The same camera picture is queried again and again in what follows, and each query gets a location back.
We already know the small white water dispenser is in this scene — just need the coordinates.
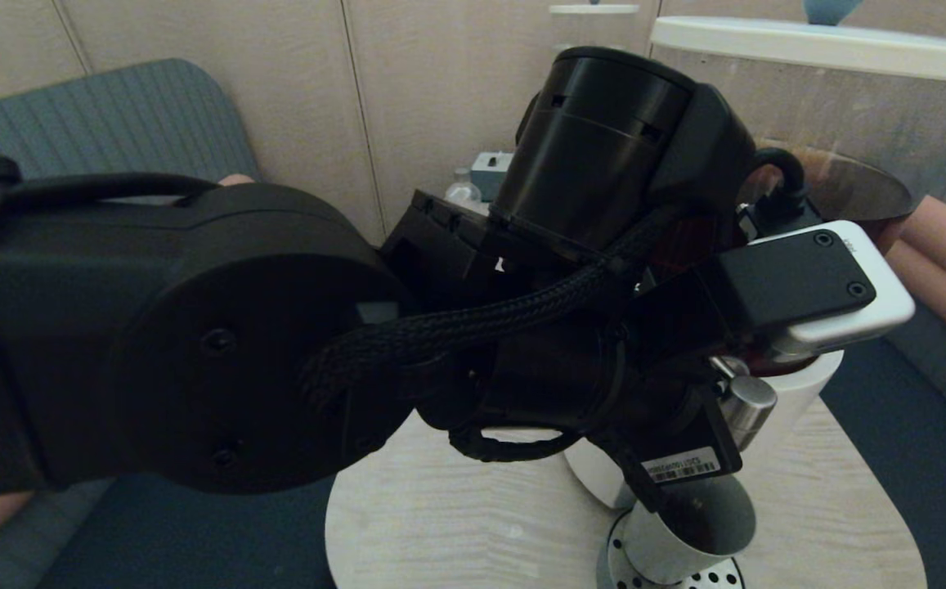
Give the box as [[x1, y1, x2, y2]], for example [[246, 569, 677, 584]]
[[549, 4, 641, 54]]

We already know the round metal drip tray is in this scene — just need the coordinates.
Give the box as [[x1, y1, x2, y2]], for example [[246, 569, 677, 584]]
[[598, 511, 747, 589]]

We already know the large metal dispenser tap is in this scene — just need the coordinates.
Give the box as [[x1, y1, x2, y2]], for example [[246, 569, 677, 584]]
[[710, 356, 778, 452]]

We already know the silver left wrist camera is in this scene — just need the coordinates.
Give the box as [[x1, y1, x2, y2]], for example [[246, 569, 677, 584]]
[[718, 219, 917, 358]]

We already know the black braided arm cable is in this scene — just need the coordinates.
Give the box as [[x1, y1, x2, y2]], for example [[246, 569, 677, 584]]
[[301, 205, 686, 465]]

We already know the grey-blue square box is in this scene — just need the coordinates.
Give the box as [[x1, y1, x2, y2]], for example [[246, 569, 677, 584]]
[[470, 152, 514, 201]]

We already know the clear plastic bottle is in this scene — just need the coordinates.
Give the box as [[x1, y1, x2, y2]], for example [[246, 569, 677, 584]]
[[444, 168, 490, 215]]

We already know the grey ribbed sofa backrest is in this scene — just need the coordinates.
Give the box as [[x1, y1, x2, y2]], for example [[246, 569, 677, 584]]
[[0, 57, 261, 589], [849, 90, 946, 449]]

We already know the large white tea dispenser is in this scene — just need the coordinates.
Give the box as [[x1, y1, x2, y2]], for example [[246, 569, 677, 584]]
[[563, 16, 946, 508]]

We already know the small white dispenser lid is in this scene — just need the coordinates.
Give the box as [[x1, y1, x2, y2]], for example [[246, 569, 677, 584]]
[[549, 0, 639, 16]]

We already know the black left camera cable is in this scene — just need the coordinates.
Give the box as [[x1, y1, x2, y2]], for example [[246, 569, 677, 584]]
[[746, 147, 809, 226]]

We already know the grey plastic cup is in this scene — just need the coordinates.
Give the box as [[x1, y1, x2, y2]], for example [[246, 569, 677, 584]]
[[621, 473, 758, 587]]

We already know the large white dispenser lid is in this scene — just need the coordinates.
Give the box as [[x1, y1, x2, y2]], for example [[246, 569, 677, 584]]
[[651, 0, 946, 85]]

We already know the dark blue seat cushion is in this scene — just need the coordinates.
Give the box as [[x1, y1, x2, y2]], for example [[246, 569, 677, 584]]
[[35, 470, 338, 589], [816, 339, 946, 589]]

